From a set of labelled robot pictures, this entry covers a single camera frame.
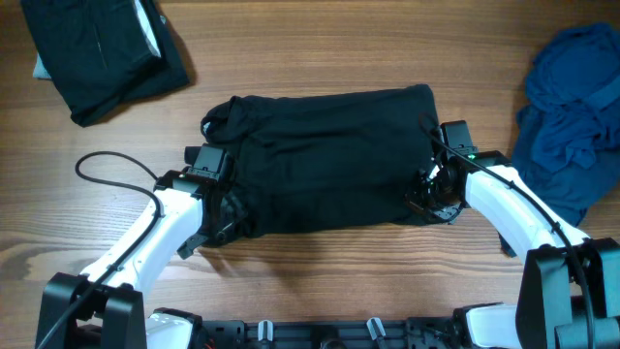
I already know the blue garment pile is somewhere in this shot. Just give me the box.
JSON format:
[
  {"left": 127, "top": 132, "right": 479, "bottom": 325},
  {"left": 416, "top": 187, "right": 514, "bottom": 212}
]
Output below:
[{"left": 511, "top": 23, "right": 619, "bottom": 227}]

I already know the folded grey garment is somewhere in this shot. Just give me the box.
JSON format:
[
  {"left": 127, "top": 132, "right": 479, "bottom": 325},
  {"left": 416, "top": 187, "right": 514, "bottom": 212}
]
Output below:
[{"left": 33, "top": 55, "right": 51, "bottom": 80}]

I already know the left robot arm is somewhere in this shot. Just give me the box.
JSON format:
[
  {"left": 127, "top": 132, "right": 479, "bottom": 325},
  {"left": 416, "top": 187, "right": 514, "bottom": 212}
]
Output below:
[{"left": 35, "top": 144, "right": 246, "bottom": 348}]

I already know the black mounting rail base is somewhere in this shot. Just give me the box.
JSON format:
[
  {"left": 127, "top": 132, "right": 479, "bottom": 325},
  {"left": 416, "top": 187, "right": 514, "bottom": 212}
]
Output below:
[{"left": 203, "top": 317, "right": 467, "bottom": 349}]

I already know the black t-shirt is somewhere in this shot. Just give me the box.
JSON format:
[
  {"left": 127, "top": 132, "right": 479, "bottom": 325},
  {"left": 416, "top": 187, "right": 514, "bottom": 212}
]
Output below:
[{"left": 201, "top": 84, "right": 437, "bottom": 238}]

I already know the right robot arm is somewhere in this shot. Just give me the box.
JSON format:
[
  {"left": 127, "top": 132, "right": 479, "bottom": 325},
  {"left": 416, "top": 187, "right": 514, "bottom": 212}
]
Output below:
[{"left": 405, "top": 121, "right": 619, "bottom": 348}]

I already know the folded black garment stack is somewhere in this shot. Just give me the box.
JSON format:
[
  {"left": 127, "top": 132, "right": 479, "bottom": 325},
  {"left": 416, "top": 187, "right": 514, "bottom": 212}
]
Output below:
[{"left": 20, "top": 0, "right": 190, "bottom": 127}]

